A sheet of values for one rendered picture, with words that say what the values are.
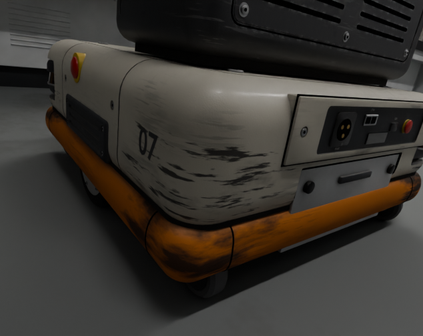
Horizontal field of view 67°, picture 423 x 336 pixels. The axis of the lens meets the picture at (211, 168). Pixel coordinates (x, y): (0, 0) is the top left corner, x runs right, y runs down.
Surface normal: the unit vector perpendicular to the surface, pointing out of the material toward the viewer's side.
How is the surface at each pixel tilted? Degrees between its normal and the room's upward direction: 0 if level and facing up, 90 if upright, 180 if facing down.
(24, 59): 90
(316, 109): 90
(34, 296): 0
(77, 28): 90
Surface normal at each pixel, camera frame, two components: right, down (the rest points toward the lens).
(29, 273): 0.14, -0.93
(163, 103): -0.72, -0.18
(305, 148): 0.59, 0.36
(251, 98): 0.54, -0.32
